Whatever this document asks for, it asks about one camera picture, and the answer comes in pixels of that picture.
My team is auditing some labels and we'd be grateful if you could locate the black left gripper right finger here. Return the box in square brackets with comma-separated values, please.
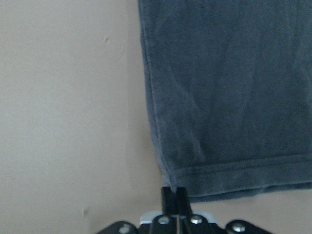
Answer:
[176, 188, 217, 234]

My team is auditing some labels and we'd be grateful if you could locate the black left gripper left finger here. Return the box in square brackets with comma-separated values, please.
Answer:
[160, 187, 179, 234]

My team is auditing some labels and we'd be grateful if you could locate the black printed t-shirt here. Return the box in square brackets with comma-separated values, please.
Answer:
[138, 0, 312, 202]

